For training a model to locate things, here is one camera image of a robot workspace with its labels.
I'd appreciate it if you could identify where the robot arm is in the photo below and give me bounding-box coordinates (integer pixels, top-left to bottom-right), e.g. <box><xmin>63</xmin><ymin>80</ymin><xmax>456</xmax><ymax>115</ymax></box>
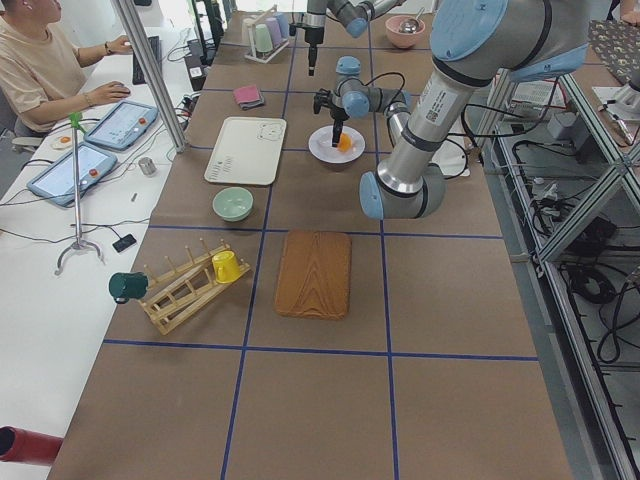
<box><xmin>291</xmin><ymin>0</ymin><xmax>405</xmax><ymax>77</ymax></box>
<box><xmin>330</xmin><ymin>1</ymin><xmax>590</xmax><ymax>219</ymax></box>

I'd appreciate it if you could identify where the green bowl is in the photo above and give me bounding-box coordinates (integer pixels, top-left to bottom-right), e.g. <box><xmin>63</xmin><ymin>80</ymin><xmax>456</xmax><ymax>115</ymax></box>
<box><xmin>212</xmin><ymin>187</ymin><xmax>254</xmax><ymax>222</ymax></box>

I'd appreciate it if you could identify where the blue tablet near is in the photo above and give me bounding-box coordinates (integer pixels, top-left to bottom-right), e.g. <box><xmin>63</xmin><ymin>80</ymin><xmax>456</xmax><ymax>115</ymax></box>
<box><xmin>27</xmin><ymin>142</ymin><xmax>117</xmax><ymax>207</ymax></box>

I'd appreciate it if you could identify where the metal stand with green clip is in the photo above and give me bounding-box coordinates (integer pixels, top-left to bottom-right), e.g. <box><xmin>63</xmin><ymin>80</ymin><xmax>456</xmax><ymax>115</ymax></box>
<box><xmin>54</xmin><ymin>112</ymin><xmax>104</xmax><ymax>276</ymax></box>

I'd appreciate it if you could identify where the seated person beige shirt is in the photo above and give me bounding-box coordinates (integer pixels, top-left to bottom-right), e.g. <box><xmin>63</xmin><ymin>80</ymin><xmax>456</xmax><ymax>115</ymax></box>
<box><xmin>1</xmin><ymin>1</ymin><xmax>132</xmax><ymax>137</ymax></box>

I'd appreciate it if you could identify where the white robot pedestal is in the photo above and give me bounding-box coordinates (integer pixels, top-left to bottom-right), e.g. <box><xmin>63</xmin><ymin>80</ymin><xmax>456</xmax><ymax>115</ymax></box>
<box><xmin>431</xmin><ymin>132</ymin><xmax>470</xmax><ymax>179</ymax></box>

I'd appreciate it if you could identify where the pink bowl with ladle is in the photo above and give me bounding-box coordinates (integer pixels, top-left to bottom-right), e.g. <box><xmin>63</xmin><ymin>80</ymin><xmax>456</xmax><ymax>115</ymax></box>
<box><xmin>385</xmin><ymin>8</ymin><xmax>426</xmax><ymax>49</ymax></box>

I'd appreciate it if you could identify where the wooden cutting board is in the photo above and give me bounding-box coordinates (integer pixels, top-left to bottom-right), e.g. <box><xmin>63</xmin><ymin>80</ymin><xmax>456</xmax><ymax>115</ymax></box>
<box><xmin>274</xmin><ymin>230</ymin><xmax>351</xmax><ymax>320</ymax></box>

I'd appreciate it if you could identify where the cream bear tray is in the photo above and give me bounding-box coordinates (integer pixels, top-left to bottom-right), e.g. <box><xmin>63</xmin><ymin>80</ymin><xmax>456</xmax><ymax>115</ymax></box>
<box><xmin>204</xmin><ymin>116</ymin><xmax>287</xmax><ymax>186</ymax></box>

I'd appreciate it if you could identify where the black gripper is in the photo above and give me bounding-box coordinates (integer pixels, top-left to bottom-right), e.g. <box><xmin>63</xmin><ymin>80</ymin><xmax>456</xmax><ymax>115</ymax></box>
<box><xmin>305</xmin><ymin>25</ymin><xmax>324</xmax><ymax>76</ymax></box>
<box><xmin>331</xmin><ymin>105</ymin><xmax>348</xmax><ymax>147</ymax></box>

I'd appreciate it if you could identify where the purple cup on rack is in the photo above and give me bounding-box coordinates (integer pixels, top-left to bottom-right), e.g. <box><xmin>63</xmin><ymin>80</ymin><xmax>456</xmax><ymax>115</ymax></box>
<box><xmin>265</xmin><ymin>17</ymin><xmax>282</xmax><ymax>47</ymax></box>

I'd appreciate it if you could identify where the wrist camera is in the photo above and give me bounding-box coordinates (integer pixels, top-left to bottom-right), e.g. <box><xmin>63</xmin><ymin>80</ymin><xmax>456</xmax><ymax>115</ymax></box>
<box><xmin>313</xmin><ymin>88</ymin><xmax>333</xmax><ymax>114</ymax></box>

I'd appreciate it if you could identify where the wooden dish rack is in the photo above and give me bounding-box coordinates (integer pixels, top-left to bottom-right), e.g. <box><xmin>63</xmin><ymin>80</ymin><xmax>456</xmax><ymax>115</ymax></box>
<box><xmin>138</xmin><ymin>238</ymin><xmax>251</xmax><ymax>335</ymax></box>

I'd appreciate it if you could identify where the yellow mug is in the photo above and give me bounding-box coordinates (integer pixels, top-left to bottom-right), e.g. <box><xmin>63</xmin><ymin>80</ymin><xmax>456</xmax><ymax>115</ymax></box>
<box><xmin>212</xmin><ymin>250</ymin><xmax>242</xmax><ymax>284</ymax></box>

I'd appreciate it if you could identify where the blue tablet far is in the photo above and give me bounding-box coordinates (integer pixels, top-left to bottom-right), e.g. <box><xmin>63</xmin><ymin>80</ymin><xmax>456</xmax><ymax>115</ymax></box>
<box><xmin>84</xmin><ymin>100</ymin><xmax>158</xmax><ymax>151</ymax></box>

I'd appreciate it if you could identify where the blue tablet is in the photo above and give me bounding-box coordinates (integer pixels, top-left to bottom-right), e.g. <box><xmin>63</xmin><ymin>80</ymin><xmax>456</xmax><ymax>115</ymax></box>
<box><xmin>84</xmin><ymin>100</ymin><xmax>158</xmax><ymax>151</ymax></box>
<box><xmin>27</xmin><ymin>142</ymin><xmax>117</xmax><ymax>207</ymax></box>

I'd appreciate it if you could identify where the small metal cylinder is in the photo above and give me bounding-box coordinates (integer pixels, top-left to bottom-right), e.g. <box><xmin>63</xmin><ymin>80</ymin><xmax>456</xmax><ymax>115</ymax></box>
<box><xmin>138</xmin><ymin>157</ymin><xmax>156</xmax><ymax>176</ymax></box>

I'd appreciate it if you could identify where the blue cup on rack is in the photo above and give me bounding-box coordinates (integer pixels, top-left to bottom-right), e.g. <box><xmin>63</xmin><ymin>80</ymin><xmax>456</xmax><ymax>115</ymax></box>
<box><xmin>274</xmin><ymin>12</ymin><xmax>290</xmax><ymax>39</ymax></box>

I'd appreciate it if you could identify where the white wire cup rack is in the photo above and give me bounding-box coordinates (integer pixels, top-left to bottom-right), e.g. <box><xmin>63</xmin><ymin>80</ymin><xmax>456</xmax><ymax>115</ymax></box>
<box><xmin>242</xmin><ymin>5</ymin><xmax>289</xmax><ymax>64</ymax></box>

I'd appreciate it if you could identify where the white round plate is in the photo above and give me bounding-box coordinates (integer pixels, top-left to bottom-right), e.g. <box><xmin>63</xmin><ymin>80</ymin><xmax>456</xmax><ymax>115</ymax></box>
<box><xmin>308</xmin><ymin>125</ymin><xmax>365</xmax><ymax>164</ymax></box>

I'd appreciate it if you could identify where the pink folded cloth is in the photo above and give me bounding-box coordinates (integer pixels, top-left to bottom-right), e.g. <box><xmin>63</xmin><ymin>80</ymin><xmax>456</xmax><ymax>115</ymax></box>
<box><xmin>233</xmin><ymin>85</ymin><xmax>264</xmax><ymax>104</ymax></box>

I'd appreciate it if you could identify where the aluminium frame post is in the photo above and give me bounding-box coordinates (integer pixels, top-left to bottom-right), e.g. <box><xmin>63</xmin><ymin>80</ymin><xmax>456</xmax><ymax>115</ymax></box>
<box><xmin>112</xmin><ymin>0</ymin><xmax>186</xmax><ymax>153</ymax></box>

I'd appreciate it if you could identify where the orange fruit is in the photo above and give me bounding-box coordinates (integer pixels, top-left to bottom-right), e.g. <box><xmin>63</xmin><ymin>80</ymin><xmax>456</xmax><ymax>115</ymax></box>
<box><xmin>336</xmin><ymin>133</ymin><xmax>352</xmax><ymax>153</ymax></box>

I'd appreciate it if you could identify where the dark green cup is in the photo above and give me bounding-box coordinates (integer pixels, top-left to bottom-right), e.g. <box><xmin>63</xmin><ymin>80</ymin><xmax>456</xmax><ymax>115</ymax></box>
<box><xmin>108</xmin><ymin>272</ymin><xmax>149</xmax><ymax>304</ymax></box>

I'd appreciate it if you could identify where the black keyboard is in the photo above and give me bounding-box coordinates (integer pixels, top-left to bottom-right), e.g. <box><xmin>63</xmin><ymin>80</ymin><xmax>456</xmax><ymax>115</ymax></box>
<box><xmin>131</xmin><ymin>34</ymin><xmax>163</xmax><ymax>86</ymax></box>

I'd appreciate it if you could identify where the red cylinder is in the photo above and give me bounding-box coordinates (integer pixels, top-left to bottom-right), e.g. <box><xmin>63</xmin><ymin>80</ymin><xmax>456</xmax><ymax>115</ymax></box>
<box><xmin>1</xmin><ymin>426</ymin><xmax>63</xmax><ymax>466</ymax></box>

